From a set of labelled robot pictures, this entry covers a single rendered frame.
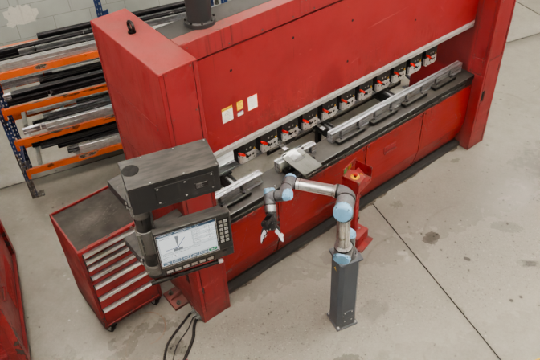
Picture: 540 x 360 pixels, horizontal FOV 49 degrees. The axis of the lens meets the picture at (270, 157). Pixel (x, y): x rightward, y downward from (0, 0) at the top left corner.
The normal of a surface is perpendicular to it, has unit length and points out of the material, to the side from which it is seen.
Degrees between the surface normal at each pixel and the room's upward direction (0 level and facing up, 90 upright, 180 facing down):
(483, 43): 90
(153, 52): 0
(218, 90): 90
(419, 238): 0
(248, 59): 90
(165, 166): 0
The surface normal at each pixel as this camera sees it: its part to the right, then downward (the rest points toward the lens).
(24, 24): 0.40, 0.58
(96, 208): -0.04, -0.76
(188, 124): 0.62, 0.49
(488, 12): -0.79, 0.43
